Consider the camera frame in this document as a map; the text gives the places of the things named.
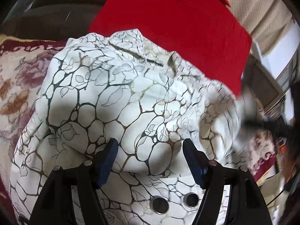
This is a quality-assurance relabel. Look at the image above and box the beige dotted curtain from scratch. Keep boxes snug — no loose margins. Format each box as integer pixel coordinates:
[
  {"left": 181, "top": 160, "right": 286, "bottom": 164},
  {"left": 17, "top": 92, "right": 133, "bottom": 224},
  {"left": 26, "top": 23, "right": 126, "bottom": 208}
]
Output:
[{"left": 228, "top": 0, "right": 294, "bottom": 56}]

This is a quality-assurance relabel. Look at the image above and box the dark brown leather sofa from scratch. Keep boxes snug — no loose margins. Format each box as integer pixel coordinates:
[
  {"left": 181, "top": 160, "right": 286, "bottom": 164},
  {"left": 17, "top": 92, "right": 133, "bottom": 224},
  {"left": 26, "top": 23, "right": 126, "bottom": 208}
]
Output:
[{"left": 1, "top": 0, "right": 107, "bottom": 41}]

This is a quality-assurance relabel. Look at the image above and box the white black-patterned coat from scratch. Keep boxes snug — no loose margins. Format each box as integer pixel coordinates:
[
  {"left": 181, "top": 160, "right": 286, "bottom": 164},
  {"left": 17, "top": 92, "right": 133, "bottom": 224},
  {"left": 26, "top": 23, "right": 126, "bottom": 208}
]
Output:
[{"left": 10, "top": 29, "right": 241, "bottom": 224}]

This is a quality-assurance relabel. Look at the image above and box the floral red beige blanket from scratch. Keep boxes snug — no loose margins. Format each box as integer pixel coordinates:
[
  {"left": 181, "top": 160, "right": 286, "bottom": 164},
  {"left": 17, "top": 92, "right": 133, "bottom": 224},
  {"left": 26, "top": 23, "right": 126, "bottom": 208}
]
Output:
[{"left": 1, "top": 34, "right": 66, "bottom": 218}]

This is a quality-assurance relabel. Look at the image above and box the red blanket on sofa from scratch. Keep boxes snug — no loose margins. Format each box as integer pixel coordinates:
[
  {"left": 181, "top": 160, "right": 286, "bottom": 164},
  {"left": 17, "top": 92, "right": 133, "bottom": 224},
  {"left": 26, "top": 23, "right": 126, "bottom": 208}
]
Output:
[{"left": 89, "top": 0, "right": 252, "bottom": 95}]

